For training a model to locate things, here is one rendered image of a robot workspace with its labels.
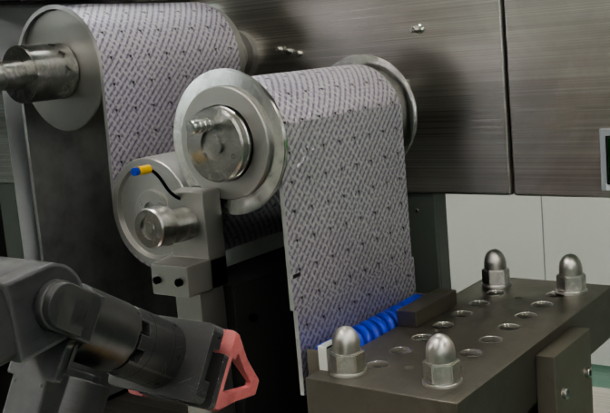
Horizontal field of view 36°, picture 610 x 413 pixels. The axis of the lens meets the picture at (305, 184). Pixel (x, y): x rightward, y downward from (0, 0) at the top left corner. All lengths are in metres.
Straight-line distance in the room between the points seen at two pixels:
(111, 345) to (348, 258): 0.36
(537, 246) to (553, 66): 2.66
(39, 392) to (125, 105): 0.47
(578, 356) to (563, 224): 2.68
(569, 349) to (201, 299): 0.37
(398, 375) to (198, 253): 0.23
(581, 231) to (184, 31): 2.67
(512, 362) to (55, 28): 0.63
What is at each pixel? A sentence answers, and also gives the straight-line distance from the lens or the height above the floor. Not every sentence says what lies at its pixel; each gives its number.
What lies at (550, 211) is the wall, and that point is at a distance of 3.70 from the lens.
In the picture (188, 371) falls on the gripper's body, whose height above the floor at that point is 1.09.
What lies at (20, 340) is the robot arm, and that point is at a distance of 0.67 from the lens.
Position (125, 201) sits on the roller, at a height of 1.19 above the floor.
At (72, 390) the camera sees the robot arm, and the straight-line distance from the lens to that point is 0.72.
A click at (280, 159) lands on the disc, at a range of 0.91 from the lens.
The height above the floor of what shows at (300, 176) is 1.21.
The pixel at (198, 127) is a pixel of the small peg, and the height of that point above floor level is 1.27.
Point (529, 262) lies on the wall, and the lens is 3.78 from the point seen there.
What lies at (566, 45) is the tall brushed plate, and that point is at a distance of 1.11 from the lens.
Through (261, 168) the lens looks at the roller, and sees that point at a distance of 0.92.
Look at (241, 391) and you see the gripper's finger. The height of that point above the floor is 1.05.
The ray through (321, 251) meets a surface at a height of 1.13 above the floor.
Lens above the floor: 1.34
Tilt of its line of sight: 8 degrees down
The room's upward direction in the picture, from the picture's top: 5 degrees counter-clockwise
